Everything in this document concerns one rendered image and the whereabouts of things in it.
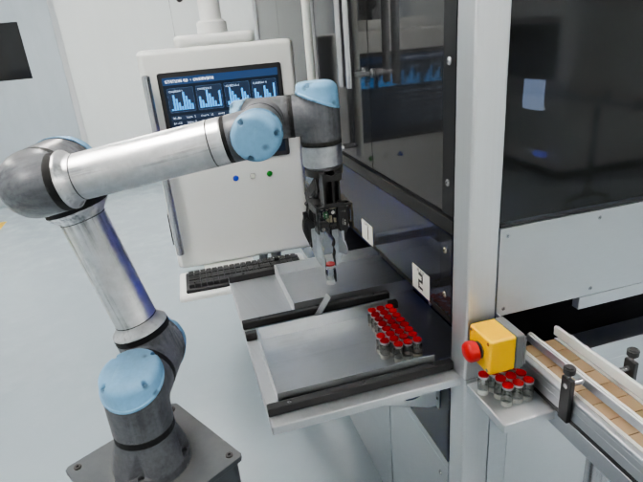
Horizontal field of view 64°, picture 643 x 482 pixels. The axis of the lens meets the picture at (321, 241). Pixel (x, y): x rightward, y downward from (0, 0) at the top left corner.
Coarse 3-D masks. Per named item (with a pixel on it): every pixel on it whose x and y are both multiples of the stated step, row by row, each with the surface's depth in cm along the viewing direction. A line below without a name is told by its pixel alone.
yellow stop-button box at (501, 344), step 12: (480, 324) 97; (492, 324) 97; (504, 324) 97; (480, 336) 95; (492, 336) 94; (504, 336) 93; (516, 336) 93; (480, 348) 95; (492, 348) 92; (504, 348) 93; (516, 348) 94; (480, 360) 96; (492, 360) 93; (504, 360) 94; (516, 360) 95; (492, 372) 94
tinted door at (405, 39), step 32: (384, 0) 112; (416, 0) 99; (384, 32) 115; (416, 32) 101; (384, 64) 118; (416, 64) 103; (384, 96) 122; (416, 96) 106; (384, 128) 125; (416, 128) 108; (384, 160) 129; (416, 160) 111; (416, 192) 114
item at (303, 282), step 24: (288, 264) 159; (312, 264) 161; (360, 264) 161; (384, 264) 160; (288, 288) 150; (312, 288) 149; (336, 288) 148; (360, 288) 146; (384, 288) 141; (408, 288) 143
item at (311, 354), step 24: (336, 312) 129; (360, 312) 131; (264, 336) 126; (288, 336) 126; (312, 336) 126; (336, 336) 125; (360, 336) 124; (264, 360) 117; (288, 360) 117; (312, 360) 116; (336, 360) 116; (360, 360) 115; (384, 360) 114; (432, 360) 110; (288, 384) 109; (312, 384) 103; (336, 384) 105
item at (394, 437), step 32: (640, 320) 121; (608, 352) 115; (640, 352) 119; (352, 416) 207; (384, 416) 165; (384, 448) 172; (416, 448) 141; (512, 448) 118; (544, 448) 121; (384, 480) 179; (416, 480) 146; (448, 480) 124; (512, 480) 122; (544, 480) 125; (576, 480) 129
